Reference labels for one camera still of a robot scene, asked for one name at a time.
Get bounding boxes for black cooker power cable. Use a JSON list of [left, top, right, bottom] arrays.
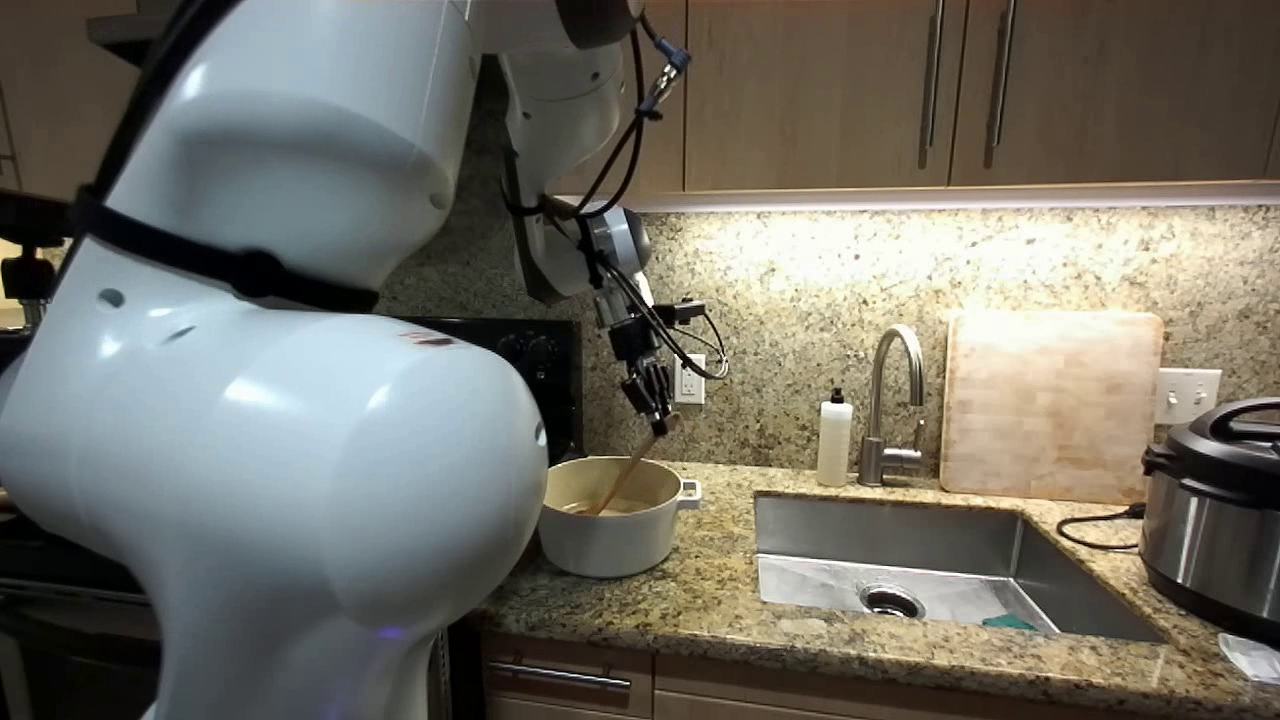
[[1050, 494, 1151, 552]]

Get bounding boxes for green kitchen sponge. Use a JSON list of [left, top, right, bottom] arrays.
[[974, 609, 1057, 638]]

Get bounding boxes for metal kitchen faucet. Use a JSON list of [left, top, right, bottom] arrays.
[[854, 318, 937, 488]]

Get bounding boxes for wooden cutting board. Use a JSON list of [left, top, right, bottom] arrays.
[[937, 308, 1168, 507]]

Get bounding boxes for stainless steel sink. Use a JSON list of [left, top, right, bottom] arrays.
[[752, 488, 1164, 642]]

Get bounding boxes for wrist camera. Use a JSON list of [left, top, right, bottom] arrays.
[[653, 301, 710, 331]]

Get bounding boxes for wooden lower cabinet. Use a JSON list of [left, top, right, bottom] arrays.
[[477, 634, 1202, 720]]

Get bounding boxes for white cooking pot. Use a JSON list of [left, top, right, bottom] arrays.
[[537, 452, 705, 585]]

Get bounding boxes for steel black pressure cooker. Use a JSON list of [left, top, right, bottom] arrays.
[[1135, 390, 1280, 642]]

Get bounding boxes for metal range hood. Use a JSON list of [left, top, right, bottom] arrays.
[[85, 3, 193, 72]]

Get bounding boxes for white soap bottle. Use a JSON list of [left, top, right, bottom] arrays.
[[813, 384, 854, 491]]

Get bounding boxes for black tripod head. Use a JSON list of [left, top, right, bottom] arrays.
[[0, 186, 77, 331]]

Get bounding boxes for wooden upper cabinet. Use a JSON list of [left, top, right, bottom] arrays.
[[622, 0, 1280, 193], [0, 0, 150, 203]]

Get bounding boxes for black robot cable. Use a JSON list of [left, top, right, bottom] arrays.
[[73, 0, 731, 390]]

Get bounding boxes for metal cabinet handle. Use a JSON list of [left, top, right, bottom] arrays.
[[485, 658, 631, 701], [979, 0, 1021, 173], [915, 0, 951, 173]]

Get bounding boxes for wooden cabinet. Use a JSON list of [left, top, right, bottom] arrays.
[[622, 0, 1280, 193], [0, 0, 150, 203], [477, 634, 1202, 720]]

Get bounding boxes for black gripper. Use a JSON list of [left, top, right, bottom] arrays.
[[604, 290, 679, 441]]

